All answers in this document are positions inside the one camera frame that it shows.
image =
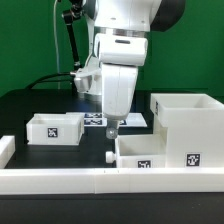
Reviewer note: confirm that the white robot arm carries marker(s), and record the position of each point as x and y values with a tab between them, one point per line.
120	29

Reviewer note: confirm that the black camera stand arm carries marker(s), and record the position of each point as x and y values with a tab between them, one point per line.
69	16

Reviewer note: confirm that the white left rail piece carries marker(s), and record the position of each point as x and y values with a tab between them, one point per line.
7	149

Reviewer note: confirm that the white L-shaped boundary rail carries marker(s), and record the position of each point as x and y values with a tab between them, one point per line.
110	180

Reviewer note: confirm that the white small drawer box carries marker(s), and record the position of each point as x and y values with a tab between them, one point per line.
55	129

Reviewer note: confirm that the white marker sheet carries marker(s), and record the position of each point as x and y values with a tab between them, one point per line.
92	119

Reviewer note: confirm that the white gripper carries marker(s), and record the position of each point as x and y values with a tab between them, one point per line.
119	58

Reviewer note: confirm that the white drawer cabinet frame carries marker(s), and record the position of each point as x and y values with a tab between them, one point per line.
191	127

